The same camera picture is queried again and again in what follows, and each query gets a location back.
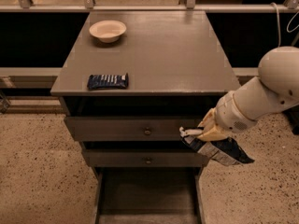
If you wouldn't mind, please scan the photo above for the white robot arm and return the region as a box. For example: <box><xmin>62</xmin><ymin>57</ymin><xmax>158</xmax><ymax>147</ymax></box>
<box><xmin>179</xmin><ymin>47</ymin><xmax>299</xmax><ymax>142</ymax></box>

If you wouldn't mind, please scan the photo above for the blue snack bar wrapper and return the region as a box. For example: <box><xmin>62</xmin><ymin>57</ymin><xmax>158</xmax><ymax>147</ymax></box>
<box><xmin>87</xmin><ymin>74</ymin><xmax>129</xmax><ymax>90</ymax></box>

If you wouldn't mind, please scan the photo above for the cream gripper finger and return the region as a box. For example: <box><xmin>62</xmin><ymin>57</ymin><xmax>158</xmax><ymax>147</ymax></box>
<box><xmin>179</xmin><ymin>127</ymin><xmax>203</xmax><ymax>137</ymax></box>

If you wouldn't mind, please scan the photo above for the grey middle drawer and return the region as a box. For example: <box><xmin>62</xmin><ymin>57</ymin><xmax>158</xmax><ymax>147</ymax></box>
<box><xmin>82</xmin><ymin>149</ymin><xmax>208</xmax><ymax>168</ymax></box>

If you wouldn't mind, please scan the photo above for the blue chip bag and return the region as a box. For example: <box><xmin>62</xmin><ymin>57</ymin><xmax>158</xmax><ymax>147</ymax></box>
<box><xmin>181</xmin><ymin>136</ymin><xmax>254</xmax><ymax>166</ymax></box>

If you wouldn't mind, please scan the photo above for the white cable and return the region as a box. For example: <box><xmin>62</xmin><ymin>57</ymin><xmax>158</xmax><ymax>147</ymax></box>
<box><xmin>270</xmin><ymin>1</ymin><xmax>299</xmax><ymax>49</ymax></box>

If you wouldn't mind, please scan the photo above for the white ceramic bowl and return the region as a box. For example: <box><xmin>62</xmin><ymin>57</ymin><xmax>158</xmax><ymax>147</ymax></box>
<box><xmin>89</xmin><ymin>21</ymin><xmax>127</xmax><ymax>43</ymax></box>

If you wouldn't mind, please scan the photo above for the grey top drawer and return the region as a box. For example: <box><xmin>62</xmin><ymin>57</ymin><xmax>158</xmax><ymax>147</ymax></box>
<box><xmin>64</xmin><ymin>117</ymin><xmax>200</xmax><ymax>142</ymax></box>

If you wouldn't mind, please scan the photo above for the grey open bottom drawer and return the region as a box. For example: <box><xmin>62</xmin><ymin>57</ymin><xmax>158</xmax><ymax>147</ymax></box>
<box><xmin>91</xmin><ymin>168</ymin><xmax>206</xmax><ymax>224</ymax></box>

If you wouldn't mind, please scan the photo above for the grey wooden drawer cabinet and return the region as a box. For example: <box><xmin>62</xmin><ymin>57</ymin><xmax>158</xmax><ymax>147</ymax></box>
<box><xmin>50</xmin><ymin>10</ymin><xmax>242</xmax><ymax>224</ymax></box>

